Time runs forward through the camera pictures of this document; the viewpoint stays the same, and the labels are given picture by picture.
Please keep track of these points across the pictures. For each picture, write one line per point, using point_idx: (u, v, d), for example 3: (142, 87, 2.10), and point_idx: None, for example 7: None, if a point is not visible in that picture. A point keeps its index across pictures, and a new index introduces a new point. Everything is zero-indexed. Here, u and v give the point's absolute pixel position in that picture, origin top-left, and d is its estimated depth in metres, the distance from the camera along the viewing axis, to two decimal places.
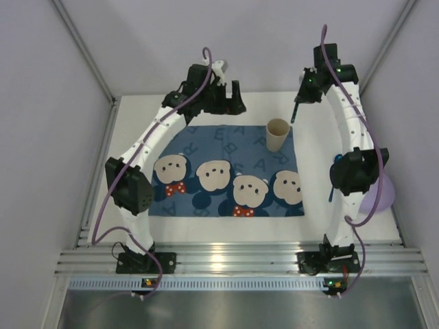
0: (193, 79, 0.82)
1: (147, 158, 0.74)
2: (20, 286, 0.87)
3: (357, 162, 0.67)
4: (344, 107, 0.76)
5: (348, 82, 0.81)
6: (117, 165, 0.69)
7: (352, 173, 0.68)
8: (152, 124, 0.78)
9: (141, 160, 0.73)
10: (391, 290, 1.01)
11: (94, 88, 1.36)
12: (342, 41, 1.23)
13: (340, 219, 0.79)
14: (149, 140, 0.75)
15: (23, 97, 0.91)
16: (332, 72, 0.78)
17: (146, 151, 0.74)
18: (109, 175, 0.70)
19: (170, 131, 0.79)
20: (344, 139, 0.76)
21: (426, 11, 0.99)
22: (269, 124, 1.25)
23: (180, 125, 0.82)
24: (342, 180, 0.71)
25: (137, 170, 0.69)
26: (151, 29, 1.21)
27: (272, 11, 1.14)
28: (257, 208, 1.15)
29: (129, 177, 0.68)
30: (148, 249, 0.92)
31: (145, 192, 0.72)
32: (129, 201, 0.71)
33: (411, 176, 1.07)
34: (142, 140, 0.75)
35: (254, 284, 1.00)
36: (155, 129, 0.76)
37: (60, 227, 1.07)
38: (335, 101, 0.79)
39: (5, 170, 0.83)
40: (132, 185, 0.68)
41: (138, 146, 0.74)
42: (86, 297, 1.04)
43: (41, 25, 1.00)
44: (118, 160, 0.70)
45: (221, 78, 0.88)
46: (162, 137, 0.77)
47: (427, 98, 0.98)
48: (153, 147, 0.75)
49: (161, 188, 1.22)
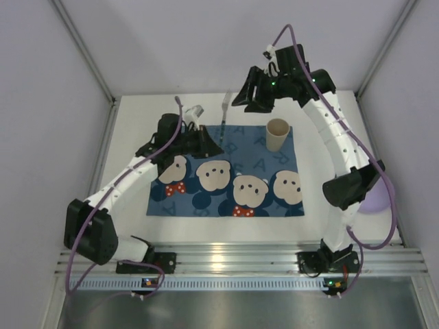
0: (163, 132, 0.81)
1: (116, 202, 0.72)
2: (18, 287, 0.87)
3: (357, 181, 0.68)
4: (330, 124, 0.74)
5: (327, 92, 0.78)
6: (80, 209, 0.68)
7: (352, 190, 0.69)
8: (125, 169, 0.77)
9: (110, 203, 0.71)
10: (392, 290, 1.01)
11: (93, 88, 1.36)
12: (343, 40, 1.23)
13: (341, 227, 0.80)
14: (119, 185, 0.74)
15: (22, 96, 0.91)
16: (310, 79, 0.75)
17: (114, 195, 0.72)
18: (73, 222, 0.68)
19: (142, 179, 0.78)
20: (333, 156, 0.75)
21: (426, 12, 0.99)
22: (269, 124, 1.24)
23: (152, 175, 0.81)
24: (341, 200, 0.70)
25: (103, 213, 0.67)
26: (151, 29, 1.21)
27: (272, 11, 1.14)
28: (257, 208, 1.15)
29: (93, 223, 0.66)
30: (142, 257, 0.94)
31: (108, 240, 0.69)
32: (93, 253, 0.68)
33: (410, 176, 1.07)
34: (113, 183, 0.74)
35: (254, 284, 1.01)
36: (127, 175, 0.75)
37: (59, 228, 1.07)
38: (317, 116, 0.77)
39: (5, 169, 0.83)
40: (97, 231, 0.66)
41: (108, 189, 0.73)
42: (86, 297, 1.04)
43: (39, 24, 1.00)
44: (81, 203, 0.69)
45: (196, 123, 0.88)
46: (132, 184, 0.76)
47: (428, 97, 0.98)
48: (123, 192, 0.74)
49: (160, 189, 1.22)
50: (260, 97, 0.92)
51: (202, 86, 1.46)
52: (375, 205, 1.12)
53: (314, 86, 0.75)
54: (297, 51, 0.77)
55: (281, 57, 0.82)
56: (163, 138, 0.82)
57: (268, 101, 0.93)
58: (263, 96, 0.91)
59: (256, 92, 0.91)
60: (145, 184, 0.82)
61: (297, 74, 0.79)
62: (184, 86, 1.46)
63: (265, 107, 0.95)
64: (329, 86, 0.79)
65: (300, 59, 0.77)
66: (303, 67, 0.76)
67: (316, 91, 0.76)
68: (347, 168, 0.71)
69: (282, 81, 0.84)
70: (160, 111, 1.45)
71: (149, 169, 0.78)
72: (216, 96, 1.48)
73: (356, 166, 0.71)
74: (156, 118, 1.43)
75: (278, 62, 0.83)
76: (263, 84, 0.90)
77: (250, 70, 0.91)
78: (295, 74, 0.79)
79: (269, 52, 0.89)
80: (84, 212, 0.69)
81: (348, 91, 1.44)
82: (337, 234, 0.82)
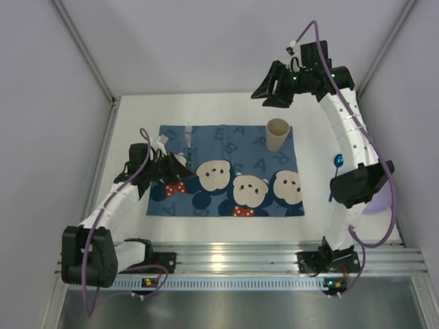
0: (136, 159, 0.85)
1: (108, 222, 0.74)
2: (18, 286, 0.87)
3: (363, 177, 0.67)
4: (343, 119, 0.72)
5: (344, 88, 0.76)
6: (76, 233, 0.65)
7: (357, 188, 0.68)
8: (109, 193, 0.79)
9: (105, 221, 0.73)
10: (392, 290, 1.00)
11: (93, 88, 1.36)
12: (343, 40, 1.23)
13: (343, 225, 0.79)
14: (109, 205, 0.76)
15: (22, 96, 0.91)
16: (329, 74, 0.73)
17: (105, 216, 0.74)
18: (70, 248, 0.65)
19: (127, 199, 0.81)
20: (343, 151, 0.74)
21: (426, 12, 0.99)
22: (269, 124, 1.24)
23: (134, 197, 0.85)
24: (347, 195, 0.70)
25: (101, 230, 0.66)
26: (151, 29, 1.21)
27: (272, 11, 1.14)
28: (257, 208, 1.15)
29: (95, 241, 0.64)
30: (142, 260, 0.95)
31: (110, 257, 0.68)
32: (97, 274, 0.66)
33: (410, 176, 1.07)
34: (103, 204, 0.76)
35: (254, 284, 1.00)
36: (112, 197, 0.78)
37: (59, 228, 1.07)
38: (333, 111, 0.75)
39: (5, 169, 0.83)
40: (101, 247, 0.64)
41: (99, 210, 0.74)
42: (86, 297, 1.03)
43: (39, 24, 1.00)
44: (75, 228, 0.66)
45: (163, 149, 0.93)
46: (120, 205, 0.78)
47: (429, 96, 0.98)
48: (114, 210, 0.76)
49: (160, 190, 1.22)
50: (280, 92, 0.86)
51: (202, 86, 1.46)
52: (377, 204, 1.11)
53: (332, 81, 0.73)
54: (318, 46, 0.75)
55: (304, 52, 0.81)
56: (136, 164, 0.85)
57: (288, 98, 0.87)
58: (284, 91, 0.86)
59: (278, 86, 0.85)
60: (128, 206, 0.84)
61: (317, 69, 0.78)
62: (183, 86, 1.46)
63: (284, 104, 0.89)
64: (348, 83, 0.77)
65: (322, 54, 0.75)
66: (323, 62, 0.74)
67: (333, 86, 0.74)
68: (354, 164, 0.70)
69: (304, 75, 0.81)
70: (160, 111, 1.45)
71: (132, 190, 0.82)
72: (216, 95, 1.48)
73: (364, 163, 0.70)
74: (156, 117, 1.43)
75: (302, 57, 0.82)
76: (285, 79, 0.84)
77: (273, 65, 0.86)
78: (317, 68, 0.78)
79: (292, 47, 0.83)
80: (81, 234, 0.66)
81: None
82: (339, 233, 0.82)
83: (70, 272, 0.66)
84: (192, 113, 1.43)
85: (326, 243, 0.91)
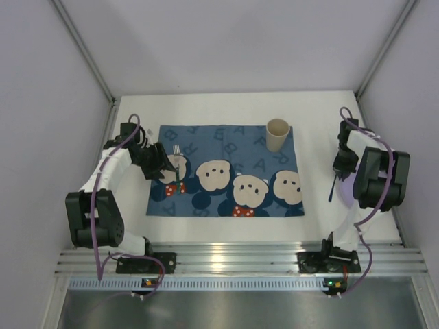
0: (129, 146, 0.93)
1: (109, 184, 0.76)
2: (18, 286, 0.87)
3: (375, 157, 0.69)
4: (359, 136, 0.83)
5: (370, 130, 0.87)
6: (79, 197, 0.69)
7: (370, 167, 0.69)
8: (103, 159, 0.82)
9: (104, 184, 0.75)
10: (392, 290, 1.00)
11: (93, 89, 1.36)
12: (343, 41, 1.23)
13: (352, 225, 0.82)
14: (105, 169, 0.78)
15: (22, 99, 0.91)
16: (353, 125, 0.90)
17: (105, 178, 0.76)
18: (74, 212, 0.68)
19: (120, 164, 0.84)
20: None
21: (426, 14, 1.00)
22: (269, 125, 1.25)
23: (127, 161, 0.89)
24: (357, 190, 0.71)
25: (104, 191, 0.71)
26: (151, 29, 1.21)
27: (272, 11, 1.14)
28: (257, 208, 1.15)
29: (99, 201, 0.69)
30: (145, 252, 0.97)
31: (116, 218, 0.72)
32: (108, 232, 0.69)
33: (408, 176, 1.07)
34: (99, 169, 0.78)
35: (254, 284, 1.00)
36: (107, 162, 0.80)
37: (60, 228, 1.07)
38: (354, 140, 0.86)
39: (5, 170, 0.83)
40: (105, 208, 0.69)
41: (97, 175, 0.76)
42: (86, 298, 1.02)
43: (39, 25, 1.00)
44: (79, 192, 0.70)
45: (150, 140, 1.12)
46: (116, 166, 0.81)
47: (429, 96, 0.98)
48: (110, 175, 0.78)
49: (153, 177, 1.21)
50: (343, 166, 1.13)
51: (203, 86, 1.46)
52: None
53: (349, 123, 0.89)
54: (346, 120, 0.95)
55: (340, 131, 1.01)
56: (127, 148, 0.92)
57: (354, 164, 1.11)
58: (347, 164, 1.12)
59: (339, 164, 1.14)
60: (123, 171, 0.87)
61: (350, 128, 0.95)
62: (183, 86, 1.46)
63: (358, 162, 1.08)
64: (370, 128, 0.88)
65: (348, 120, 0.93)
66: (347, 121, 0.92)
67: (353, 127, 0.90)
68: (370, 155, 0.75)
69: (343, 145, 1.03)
70: (160, 111, 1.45)
71: (123, 155, 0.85)
72: (217, 95, 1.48)
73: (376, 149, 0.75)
74: (156, 117, 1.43)
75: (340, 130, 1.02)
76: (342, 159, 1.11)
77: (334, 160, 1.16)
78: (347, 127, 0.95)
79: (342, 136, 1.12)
80: (84, 198, 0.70)
81: (348, 92, 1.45)
82: (346, 230, 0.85)
83: (80, 235, 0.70)
84: (193, 113, 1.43)
85: (330, 238, 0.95)
